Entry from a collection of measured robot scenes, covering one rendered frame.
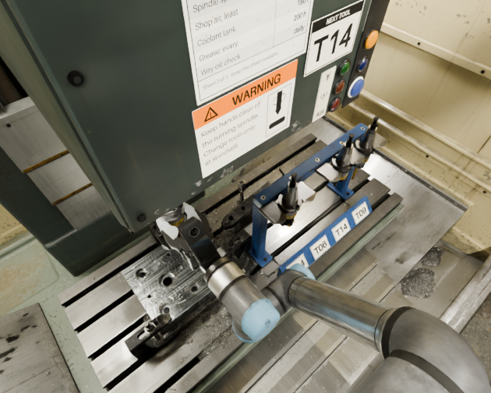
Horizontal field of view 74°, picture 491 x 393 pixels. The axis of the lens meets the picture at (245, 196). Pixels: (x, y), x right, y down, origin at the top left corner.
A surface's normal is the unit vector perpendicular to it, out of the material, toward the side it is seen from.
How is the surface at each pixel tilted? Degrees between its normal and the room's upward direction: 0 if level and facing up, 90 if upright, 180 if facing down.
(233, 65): 90
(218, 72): 90
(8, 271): 0
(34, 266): 0
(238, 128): 90
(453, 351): 27
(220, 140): 90
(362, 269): 8
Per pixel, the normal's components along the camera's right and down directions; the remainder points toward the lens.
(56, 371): 0.30, -0.76
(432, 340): -0.23, -0.95
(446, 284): -0.19, -0.76
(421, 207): -0.32, -0.33
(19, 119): 0.65, 0.62
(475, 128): -0.76, 0.51
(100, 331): 0.00, -0.60
